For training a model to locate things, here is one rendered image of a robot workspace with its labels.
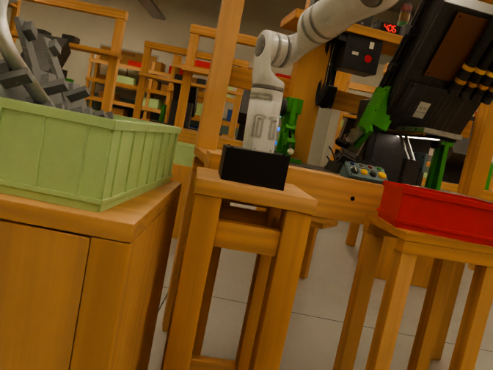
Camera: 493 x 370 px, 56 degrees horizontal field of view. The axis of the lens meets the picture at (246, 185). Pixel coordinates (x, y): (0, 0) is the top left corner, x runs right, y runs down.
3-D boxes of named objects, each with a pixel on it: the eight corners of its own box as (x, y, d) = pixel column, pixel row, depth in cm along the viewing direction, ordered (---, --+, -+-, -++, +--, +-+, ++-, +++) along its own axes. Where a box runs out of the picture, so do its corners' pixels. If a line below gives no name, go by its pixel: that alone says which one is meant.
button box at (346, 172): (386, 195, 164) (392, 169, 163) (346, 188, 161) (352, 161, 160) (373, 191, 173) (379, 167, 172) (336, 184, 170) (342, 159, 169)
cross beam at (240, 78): (469, 138, 244) (473, 121, 243) (227, 84, 217) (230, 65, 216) (463, 137, 248) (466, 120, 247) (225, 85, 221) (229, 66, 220)
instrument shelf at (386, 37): (477, 64, 216) (480, 56, 215) (294, 17, 197) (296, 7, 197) (445, 70, 240) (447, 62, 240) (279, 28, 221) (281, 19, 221)
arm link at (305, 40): (341, 43, 112) (308, 34, 108) (283, 73, 137) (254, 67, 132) (342, 6, 113) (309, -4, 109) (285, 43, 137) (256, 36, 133)
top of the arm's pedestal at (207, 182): (315, 215, 121) (318, 200, 121) (193, 193, 117) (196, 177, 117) (291, 196, 153) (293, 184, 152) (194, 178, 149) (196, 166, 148)
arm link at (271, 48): (268, 26, 123) (258, 91, 125) (299, 34, 128) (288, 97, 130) (254, 30, 132) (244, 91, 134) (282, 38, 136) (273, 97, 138)
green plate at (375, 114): (382, 143, 185) (406, 95, 184) (364, 133, 183) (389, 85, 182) (369, 141, 196) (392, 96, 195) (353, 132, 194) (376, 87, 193)
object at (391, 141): (421, 187, 210) (439, 111, 206) (359, 175, 203) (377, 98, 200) (400, 181, 227) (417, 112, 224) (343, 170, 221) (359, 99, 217)
